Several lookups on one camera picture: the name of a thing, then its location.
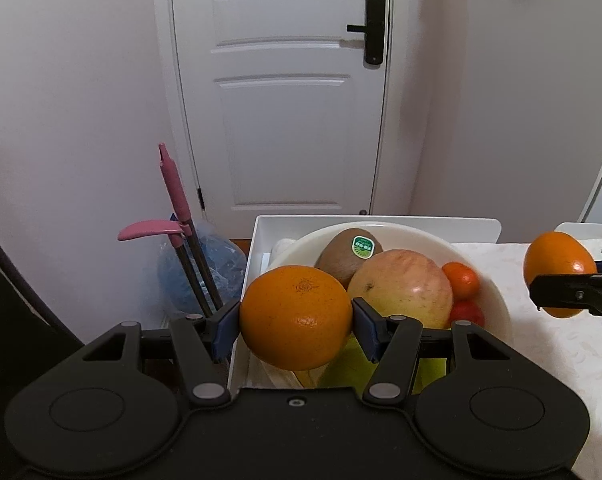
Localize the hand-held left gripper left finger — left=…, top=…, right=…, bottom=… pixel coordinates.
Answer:
left=82, top=300, right=243, bottom=408

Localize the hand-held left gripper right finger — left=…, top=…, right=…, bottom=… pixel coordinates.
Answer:
left=351, top=297, right=513, bottom=406

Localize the large glossy orange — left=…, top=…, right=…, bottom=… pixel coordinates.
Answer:
left=524, top=231, right=598, bottom=319

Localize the large green apple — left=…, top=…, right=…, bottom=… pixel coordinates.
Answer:
left=317, top=337, right=451, bottom=396

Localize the large red-yellow apple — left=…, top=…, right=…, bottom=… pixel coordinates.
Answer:
left=347, top=249, right=455, bottom=331

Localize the medium orange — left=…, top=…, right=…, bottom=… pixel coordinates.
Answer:
left=239, top=265, right=354, bottom=372

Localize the small red tomato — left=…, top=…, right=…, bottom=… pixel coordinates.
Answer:
left=449, top=299, right=485, bottom=328

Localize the cream oval dish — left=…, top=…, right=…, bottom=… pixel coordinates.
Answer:
left=251, top=221, right=513, bottom=391

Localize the blue plastic bag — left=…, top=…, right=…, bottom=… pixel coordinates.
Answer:
left=157, top=224, right=248, bottom=316

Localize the brown kiwi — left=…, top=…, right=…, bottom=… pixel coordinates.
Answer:
left=314, top=228, right=384, bottom=291

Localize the tiny orange mandarin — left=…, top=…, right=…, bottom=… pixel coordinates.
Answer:
left=441, top=261, right=481, bottom=298

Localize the white panel door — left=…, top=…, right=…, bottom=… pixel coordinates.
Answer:
left=168, top=0, right=393, bottom=213

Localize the pink dustpan handle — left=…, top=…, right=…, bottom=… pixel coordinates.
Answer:
left=118, top=219, right=215, bottom=319

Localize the pink-handled broom and dustpan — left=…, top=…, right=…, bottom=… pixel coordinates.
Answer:
left=158, top=142, right=225, bottom=317

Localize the black door handle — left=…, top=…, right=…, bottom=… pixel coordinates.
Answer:
left=346, top=0, right=387, bottom=67

